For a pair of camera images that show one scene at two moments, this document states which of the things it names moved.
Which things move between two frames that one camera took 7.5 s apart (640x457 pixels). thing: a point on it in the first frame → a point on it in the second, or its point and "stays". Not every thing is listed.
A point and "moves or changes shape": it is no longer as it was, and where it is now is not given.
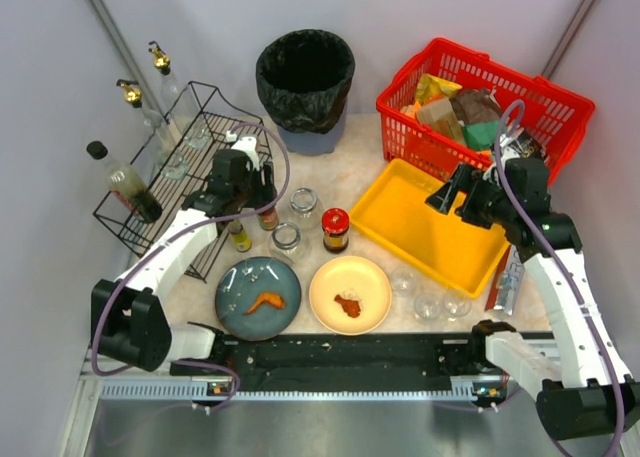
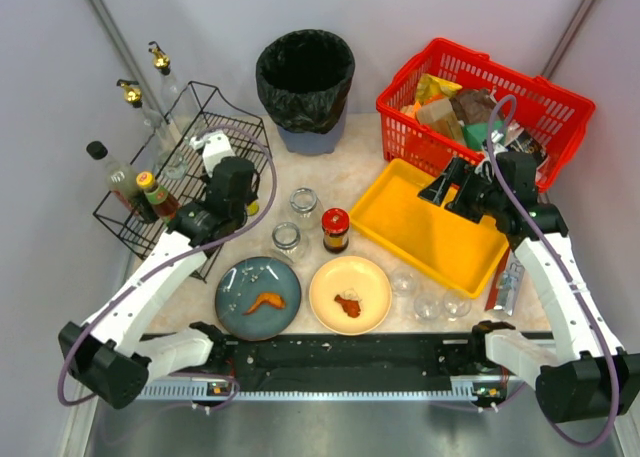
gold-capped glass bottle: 180,102 stays
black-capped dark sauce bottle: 127,186 stays
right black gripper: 470,197 stays
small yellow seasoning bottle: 241,239 moves or changes shape
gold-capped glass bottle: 170,158 stays
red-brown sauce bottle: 269,219 → 163,205
